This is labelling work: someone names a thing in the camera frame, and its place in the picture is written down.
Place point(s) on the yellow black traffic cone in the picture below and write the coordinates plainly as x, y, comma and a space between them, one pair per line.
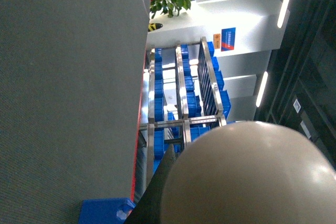
154, 26

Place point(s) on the steel roller shelf rack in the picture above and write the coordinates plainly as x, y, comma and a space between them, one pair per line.
161, 131

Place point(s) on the blue wall sign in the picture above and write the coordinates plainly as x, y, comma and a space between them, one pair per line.
228, 39

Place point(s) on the beige plastic dustpan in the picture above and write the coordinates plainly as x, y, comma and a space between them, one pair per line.
250, 172

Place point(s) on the blue plastic part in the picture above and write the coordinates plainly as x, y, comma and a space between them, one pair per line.
109, 210

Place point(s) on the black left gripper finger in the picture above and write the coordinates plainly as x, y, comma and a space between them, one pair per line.
148, 208

